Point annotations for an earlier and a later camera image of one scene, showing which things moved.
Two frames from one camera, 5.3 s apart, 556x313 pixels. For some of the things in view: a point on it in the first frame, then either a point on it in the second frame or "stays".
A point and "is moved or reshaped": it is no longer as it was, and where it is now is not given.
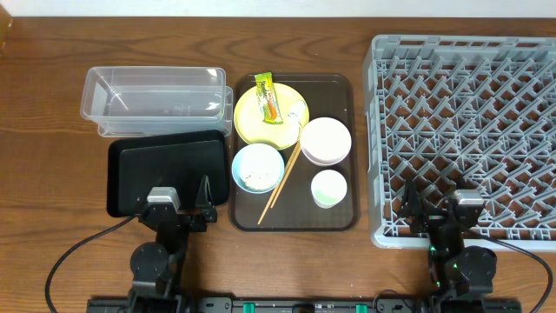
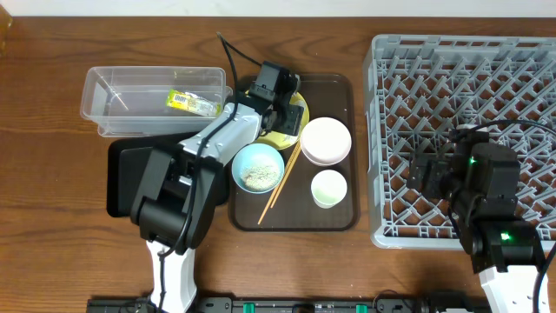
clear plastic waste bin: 157,101 stays
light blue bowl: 258,168 stays
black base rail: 303,305 stays
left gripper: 178,216 -> 291,119
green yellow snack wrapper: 268,99 is moved or reshaped
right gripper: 437,222 -> 422,175
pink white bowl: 326,141 stays
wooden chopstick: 278,182 stays
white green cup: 328,188 stays
